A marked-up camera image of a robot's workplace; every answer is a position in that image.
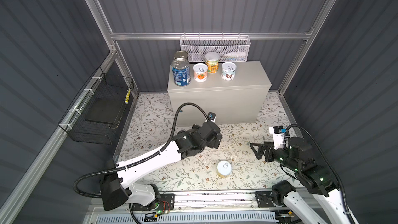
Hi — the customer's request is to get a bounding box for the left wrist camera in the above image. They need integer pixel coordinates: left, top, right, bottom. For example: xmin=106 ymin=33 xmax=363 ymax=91
xmin=207 ymin=112 xmax=216 ymax=122

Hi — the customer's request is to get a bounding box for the grey metal cabinet box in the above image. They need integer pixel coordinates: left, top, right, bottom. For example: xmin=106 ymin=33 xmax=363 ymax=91
xmin=167 ymin=61 xmax=272 ymax=125

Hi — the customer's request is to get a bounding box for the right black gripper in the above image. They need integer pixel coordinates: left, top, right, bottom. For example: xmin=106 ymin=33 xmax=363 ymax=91
xmin=249 ymin=139 xmax=297 ymax=172

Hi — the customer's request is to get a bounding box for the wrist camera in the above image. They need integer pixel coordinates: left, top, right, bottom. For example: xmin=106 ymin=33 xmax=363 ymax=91
xmin=269 ymin=125 xmax=287 ymax=149
xmin=207 ymin=112 xmax=216 ymax=122

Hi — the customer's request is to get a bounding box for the yellow label can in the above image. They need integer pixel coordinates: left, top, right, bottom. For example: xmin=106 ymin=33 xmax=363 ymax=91
xmin=217 ymin=160 xmax=232 ymax=178

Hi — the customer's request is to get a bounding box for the left black corrugated cable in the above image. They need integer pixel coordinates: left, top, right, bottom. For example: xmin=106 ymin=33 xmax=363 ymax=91
xmin=73 ymin=102 xmax=209 ymax=199

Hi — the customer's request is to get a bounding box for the dark tomato tin can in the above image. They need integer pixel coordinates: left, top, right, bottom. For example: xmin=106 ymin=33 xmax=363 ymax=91
xmin=174 ymin=50 xmax=189 ymax=59

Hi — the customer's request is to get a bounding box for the black corrugated cable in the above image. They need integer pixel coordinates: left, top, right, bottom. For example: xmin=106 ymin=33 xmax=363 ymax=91
xmin=73 ymin=102 xmax=209 ymax=199
xmin=285 ymin=124 xmax=355 ymax=224

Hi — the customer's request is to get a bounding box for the black wire mesh basket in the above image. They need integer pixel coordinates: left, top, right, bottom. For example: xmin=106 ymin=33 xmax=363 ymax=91
xmin=59 ymin=69 xmax=134 ymax=145

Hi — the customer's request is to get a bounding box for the white tube in basket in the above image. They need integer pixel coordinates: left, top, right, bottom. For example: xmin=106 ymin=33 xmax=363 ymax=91
xmin=223 ymin=51 xmax=247 ymax=61

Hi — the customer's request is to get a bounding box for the right black corrugated cable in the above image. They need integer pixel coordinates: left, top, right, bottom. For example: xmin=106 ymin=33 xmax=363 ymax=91
xmin=285 ymin=124 xmax=355 ymax=224

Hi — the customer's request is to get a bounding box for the floral patterned mat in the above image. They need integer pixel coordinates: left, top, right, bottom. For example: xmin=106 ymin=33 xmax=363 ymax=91
xmin=118 ymin=92 xmax=300 ymax=191

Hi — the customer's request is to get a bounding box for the orange label can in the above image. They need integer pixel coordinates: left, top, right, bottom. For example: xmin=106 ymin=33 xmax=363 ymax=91
xmin=193 ymin=63 xmax=208 ymax=83

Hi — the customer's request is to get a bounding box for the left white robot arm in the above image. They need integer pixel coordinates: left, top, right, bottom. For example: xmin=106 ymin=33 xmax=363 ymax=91
xmin=100 ymin=121 xmax=222 ymax=211

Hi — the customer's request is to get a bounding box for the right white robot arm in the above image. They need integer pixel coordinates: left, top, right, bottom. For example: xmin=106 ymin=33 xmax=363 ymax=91
xmin=250 ymin=137 xmax=358 ymax=224

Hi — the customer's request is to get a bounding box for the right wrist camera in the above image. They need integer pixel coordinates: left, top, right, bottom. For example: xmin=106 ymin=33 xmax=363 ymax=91
xmin=269 ymin=125 xmax=287 ymax=149

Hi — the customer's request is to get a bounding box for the yellow green can plastic lid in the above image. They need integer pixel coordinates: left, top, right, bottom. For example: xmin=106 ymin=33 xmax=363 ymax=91
xmin=205 ymin=52 xmax=220 ymax=74

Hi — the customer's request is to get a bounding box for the white perforated cable tray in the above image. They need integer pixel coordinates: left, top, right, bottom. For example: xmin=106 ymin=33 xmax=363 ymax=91
xmin=94 ymin=211 xmax=279 ymax=224

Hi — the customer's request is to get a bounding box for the white wire mesh basket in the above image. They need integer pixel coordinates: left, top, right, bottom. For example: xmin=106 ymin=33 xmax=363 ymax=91
xmin=179 ymin=34 xmax=251 ymax=63

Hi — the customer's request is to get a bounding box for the blue label tin can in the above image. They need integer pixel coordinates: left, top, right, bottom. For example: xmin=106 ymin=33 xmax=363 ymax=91
xmin=172 ymin=58 xmax=191 ymax=87

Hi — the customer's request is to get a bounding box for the green label can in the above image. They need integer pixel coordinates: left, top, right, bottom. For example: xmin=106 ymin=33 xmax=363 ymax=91
xmin=221 ymin=62 xmax=236 ymax=81

